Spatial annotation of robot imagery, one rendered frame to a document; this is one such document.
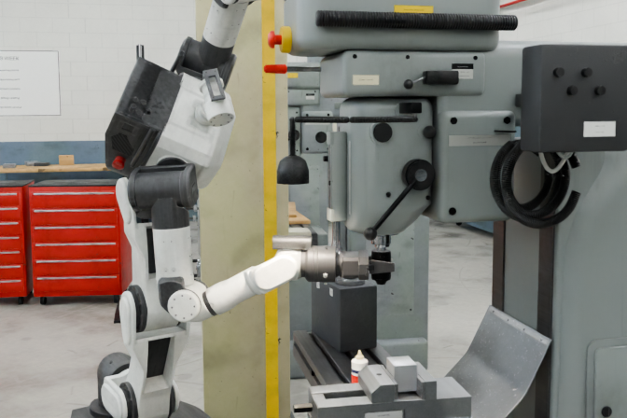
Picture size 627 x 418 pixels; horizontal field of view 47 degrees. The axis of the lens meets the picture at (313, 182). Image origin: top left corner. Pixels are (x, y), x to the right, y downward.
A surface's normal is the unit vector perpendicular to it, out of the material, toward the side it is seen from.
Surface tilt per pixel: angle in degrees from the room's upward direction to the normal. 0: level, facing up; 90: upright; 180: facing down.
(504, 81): 90
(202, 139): 58
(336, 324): 90
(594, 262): 88
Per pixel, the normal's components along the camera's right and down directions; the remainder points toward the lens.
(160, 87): 0.47, -0.46
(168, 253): -0.06, 0.09
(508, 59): 0.22, 0.10
